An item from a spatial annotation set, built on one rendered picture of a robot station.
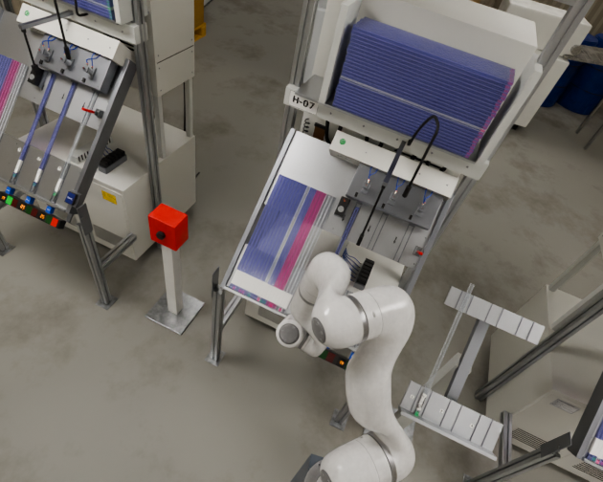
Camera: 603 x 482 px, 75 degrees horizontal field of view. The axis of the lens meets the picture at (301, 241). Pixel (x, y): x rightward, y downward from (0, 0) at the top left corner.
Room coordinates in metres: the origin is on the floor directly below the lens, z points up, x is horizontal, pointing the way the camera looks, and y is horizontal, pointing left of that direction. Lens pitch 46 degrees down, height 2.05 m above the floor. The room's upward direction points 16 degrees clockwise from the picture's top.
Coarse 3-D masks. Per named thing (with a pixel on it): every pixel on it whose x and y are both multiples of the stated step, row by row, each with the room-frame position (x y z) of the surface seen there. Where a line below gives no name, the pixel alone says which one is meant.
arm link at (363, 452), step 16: (352, 448) 0.32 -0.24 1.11; (368, 448) 0.32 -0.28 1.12; (336, 464) 0.27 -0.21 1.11; (352, 464) 0.28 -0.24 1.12; (368, 464) 0.29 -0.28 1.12; (384, 464) 0.30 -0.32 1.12; (336, 480) 0.24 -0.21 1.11; (352, 480) 0.25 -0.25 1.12; (368, 480) 0.26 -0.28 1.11; (384, 480) 0.27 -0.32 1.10
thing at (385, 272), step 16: (320, 240) 1.42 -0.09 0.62; (336, 240) 1.45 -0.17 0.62; (368, 256) 1.40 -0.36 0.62; (384, 256) 1.43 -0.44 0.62; (352, 272) 1.27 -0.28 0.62; (384, 272) 1.33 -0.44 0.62; (400, 272) 1.36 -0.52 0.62; (352, 288) 1.17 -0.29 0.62; (368, 288) 1.20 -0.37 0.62; (256, 304) 1.21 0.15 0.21; (272, 320) 1.19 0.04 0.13; (336, 352) 1.11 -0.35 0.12
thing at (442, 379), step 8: (456, 360) 0.82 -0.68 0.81; (448, 368) 0.81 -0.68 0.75; (440, 376) 0.81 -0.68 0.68; (448, 376) 0.79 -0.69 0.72; (424, 384) 0.85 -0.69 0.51; (432, 384) 0.81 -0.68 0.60; (440, 384) 0.79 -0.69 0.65; (448, 384) 0.79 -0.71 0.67; (440, 392) 0.79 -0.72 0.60; (392, 408) 0.94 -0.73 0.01; (400, 416) 0.80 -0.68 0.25; (400, 424) 0.79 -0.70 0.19; (408, 424) 0.79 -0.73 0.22; (408, 432) 0.83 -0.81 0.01
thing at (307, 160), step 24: (312, 144) 1.39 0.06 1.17; (288, 168) 1.31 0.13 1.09; (312, 168) 1.31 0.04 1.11; (336, 168) 1.32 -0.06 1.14; (336, 192) 1.25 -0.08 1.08; (336, 216) 1.18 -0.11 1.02; (360, 216) 1.19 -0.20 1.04; (384, 216) 1.20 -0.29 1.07; (384, 240) 1.13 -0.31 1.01; (408, 240) 1.14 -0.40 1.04; (408, 264) 1.07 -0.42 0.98
